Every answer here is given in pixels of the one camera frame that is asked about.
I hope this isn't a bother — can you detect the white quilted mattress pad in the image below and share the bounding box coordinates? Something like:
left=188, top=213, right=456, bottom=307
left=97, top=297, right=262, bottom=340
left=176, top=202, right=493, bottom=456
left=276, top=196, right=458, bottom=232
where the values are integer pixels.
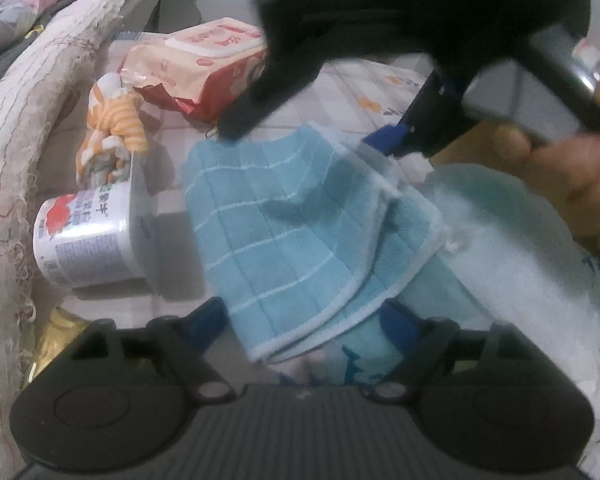
left=0, top=0, right=153, bottom=461

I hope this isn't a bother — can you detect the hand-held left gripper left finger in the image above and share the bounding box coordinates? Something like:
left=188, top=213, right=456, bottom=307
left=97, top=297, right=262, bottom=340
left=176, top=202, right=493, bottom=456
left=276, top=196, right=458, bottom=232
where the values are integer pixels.
left=40, top=297, right=237, bottom=405

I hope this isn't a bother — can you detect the red orange wipes pack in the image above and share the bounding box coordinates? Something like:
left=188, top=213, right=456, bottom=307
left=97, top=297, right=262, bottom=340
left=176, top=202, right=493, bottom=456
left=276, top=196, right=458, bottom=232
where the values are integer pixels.
left=117, top=16, right=271, bottom=122

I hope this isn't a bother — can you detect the gold brown packet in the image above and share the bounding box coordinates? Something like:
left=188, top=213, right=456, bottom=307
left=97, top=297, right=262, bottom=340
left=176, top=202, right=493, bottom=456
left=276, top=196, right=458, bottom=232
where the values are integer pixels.
left=30, top=307, right=98, bottom=381

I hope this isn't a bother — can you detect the blue checked towel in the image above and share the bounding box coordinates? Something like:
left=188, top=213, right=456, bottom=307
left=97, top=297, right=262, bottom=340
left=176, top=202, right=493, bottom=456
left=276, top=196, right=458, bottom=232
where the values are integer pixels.
left=180, top=121, right=451, bottom=363

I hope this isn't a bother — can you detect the white plastic bag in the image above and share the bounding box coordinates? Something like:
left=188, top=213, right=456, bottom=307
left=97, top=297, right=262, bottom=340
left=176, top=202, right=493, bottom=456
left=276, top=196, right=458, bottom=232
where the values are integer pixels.
left=275, top=162, right=600, bottom=421

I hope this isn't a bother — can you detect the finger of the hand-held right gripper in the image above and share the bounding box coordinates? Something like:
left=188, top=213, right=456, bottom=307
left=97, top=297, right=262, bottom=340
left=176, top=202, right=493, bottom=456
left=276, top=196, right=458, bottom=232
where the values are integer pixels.
left=215, top=54, right=332, bottom=142
left=361, top=69, right=477, bottom=160

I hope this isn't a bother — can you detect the person's right hand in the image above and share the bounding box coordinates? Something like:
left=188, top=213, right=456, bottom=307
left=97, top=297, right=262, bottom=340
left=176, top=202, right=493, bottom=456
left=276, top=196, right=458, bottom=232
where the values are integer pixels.
left=494, top=51, right=600, bottom=262

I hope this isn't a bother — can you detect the dark grey bed sheet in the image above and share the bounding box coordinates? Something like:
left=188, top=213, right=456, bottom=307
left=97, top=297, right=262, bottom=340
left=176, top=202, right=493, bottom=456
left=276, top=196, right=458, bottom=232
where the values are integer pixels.
left=0, top=35, right=46, bottom=93

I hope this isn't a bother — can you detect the white tub red print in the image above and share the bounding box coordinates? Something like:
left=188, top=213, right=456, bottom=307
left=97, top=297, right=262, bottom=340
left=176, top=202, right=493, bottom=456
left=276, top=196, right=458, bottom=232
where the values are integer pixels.
left=32, top=155, right=161, bottom=293

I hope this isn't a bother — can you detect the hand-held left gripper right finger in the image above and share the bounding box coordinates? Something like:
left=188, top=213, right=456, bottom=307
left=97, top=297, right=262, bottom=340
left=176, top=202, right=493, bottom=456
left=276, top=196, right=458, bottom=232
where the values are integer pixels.
left=366, top=304, right=556, bottom=405

